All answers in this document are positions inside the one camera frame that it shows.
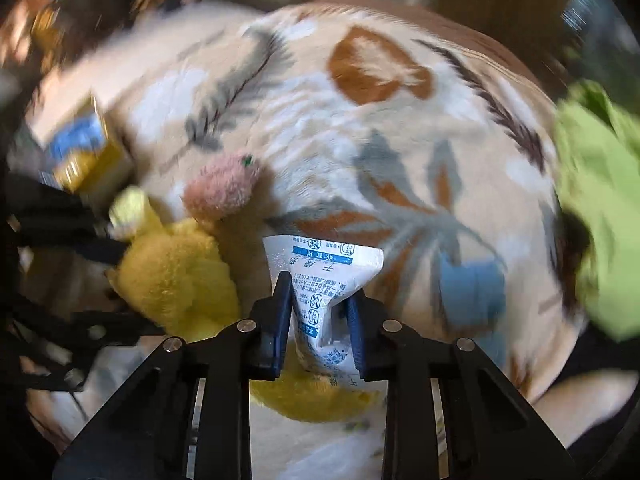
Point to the green jacket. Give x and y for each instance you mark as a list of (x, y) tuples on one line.
[(605, 200)]

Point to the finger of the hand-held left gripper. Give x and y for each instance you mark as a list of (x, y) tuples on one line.
[(65, 215), (100, 332)]

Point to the leaf print blanket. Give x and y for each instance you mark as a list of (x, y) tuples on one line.
[(320, 125)]

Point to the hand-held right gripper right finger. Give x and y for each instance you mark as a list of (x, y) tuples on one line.
[(356, 335)]

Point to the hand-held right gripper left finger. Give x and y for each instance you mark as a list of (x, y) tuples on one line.
[(281, 320)]

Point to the yellow cardboard box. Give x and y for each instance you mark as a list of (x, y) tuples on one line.
[(95, 165)]

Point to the white blue-print desiccant packet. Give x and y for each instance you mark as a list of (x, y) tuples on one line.
[(320, 280)]

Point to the pink plush piece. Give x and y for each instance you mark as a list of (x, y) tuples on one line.
[(220, 187)]

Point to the person's black pants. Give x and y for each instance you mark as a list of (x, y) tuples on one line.
[(607, 442)]

